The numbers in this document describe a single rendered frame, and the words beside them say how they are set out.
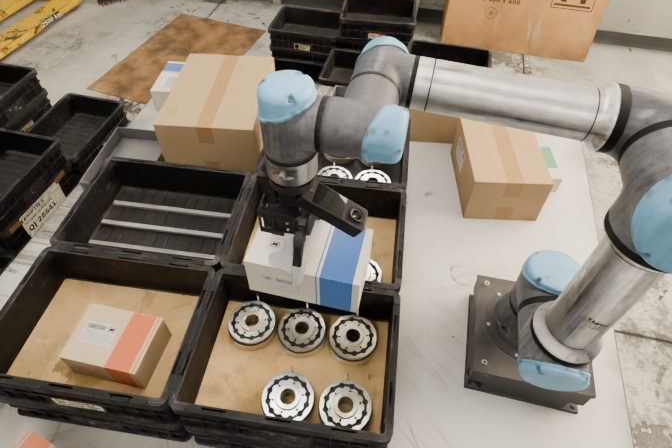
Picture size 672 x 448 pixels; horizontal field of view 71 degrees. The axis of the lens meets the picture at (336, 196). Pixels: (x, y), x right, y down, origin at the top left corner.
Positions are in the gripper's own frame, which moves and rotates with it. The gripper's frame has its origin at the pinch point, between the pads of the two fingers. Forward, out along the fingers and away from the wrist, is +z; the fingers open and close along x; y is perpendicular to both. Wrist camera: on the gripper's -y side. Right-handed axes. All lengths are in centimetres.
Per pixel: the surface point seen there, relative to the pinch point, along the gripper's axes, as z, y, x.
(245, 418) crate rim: 17.7, 5.7, 24.2
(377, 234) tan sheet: 27.9, -8.7, -29.1
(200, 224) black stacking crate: 28, 37, -21
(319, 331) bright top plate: 24.8, -1.6, 2.0
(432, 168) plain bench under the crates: 41, -21, -71
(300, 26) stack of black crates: 73, 68, -211
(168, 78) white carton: 31, 80, -86
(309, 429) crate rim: 17.8, -5.6, 23.3
